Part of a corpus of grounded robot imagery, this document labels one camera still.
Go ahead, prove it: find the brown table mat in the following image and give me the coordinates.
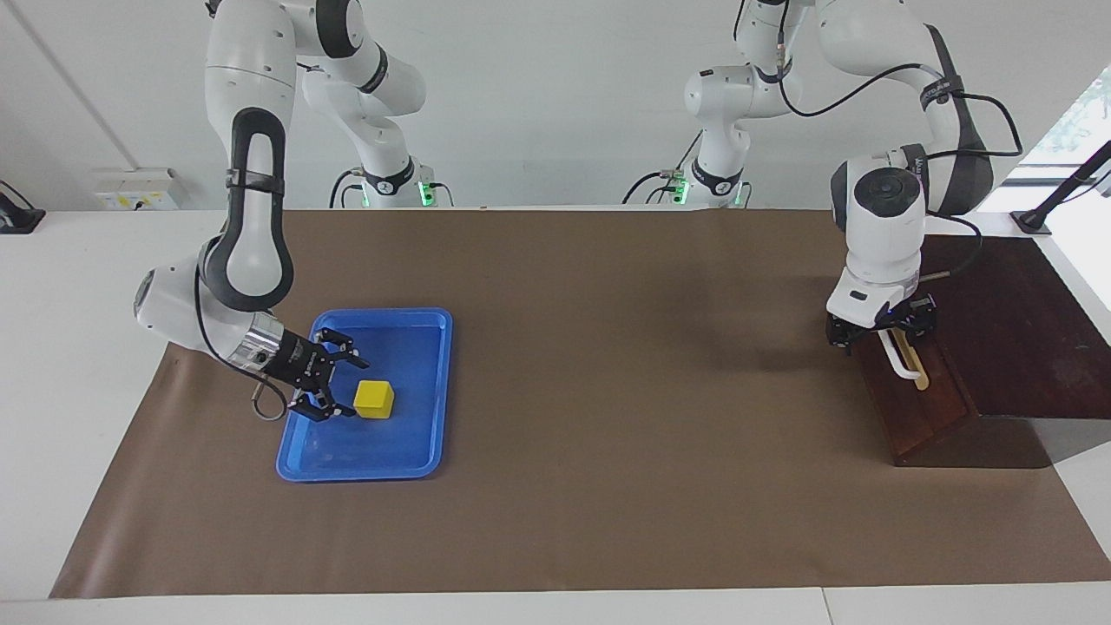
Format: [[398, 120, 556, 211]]
[[49, 208, 1111, 600]]

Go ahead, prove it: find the yellow block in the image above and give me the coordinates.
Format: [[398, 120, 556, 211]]
[[353, 379, 396, 420]]

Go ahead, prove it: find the wooden drawer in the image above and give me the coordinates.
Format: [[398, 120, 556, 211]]
[[855, 330, 971, 439]]

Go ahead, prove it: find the black pole stand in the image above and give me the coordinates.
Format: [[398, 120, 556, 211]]
[[1011, 139, 1111, 237]]

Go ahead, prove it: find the black base cable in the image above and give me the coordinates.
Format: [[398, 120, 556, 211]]
[[623, 130, 704, 207], [330, 169, 365, 209]]

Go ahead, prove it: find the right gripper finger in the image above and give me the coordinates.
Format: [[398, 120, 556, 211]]
[[312, 328, 370, 370], [291, 386, 357, 424]]

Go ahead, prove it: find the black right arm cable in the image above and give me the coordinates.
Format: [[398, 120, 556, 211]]
[[193, 260, 289, 424]]

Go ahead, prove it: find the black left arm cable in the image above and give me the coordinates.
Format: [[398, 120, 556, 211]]
[[777, 26, 1023, 280]]

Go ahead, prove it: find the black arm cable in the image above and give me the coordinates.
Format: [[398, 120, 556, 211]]
[[193, 260, 289, 424], [777, 26, 1023, 280]]

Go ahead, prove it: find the white power strip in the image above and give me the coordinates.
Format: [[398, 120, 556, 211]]
[[94, 169, 181, 211]]

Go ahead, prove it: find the blue plastic tray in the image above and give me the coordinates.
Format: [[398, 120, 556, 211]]
[[276, 307, 454, 484]]

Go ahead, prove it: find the white drawer handle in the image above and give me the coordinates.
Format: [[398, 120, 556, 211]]
[[878, 330, 923, 381]]

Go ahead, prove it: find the bright window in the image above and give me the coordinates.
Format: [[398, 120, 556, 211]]
[[1016, 68, 1111, 188]]

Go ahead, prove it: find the black stand base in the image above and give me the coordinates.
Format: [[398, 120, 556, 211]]
[[0, 181, 46, 235]]

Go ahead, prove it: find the dark wooden cabinet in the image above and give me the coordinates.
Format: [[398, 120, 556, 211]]
[[855, 234, 1111, 470]]

